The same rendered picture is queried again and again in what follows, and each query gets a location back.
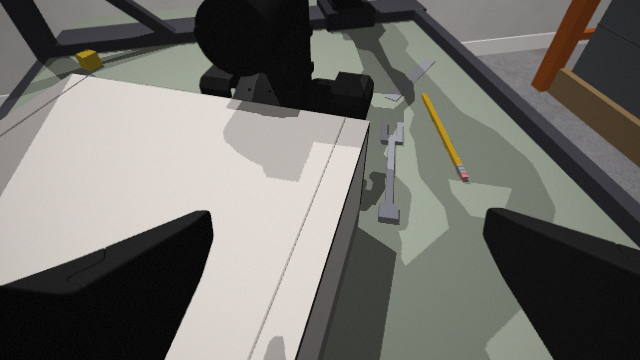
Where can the small yellow cube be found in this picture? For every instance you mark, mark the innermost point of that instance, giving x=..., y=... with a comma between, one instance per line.
x=88, y=60

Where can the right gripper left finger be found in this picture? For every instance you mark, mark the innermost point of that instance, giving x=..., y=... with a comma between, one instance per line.
x=124, y=302

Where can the grey wrench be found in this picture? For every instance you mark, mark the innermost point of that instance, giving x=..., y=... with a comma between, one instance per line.
x=388, y=212

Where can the large cream box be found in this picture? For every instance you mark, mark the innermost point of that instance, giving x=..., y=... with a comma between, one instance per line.
x=93, y=161

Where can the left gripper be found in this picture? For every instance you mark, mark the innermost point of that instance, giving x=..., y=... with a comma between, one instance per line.
x=350, y=93

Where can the yellow pencil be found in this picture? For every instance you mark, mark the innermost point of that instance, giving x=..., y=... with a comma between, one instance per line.
x=446, y=141

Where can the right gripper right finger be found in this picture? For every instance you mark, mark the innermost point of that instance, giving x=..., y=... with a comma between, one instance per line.
x=581, y=293

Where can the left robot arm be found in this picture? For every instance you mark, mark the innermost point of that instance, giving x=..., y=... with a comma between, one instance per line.
x=241, y=36

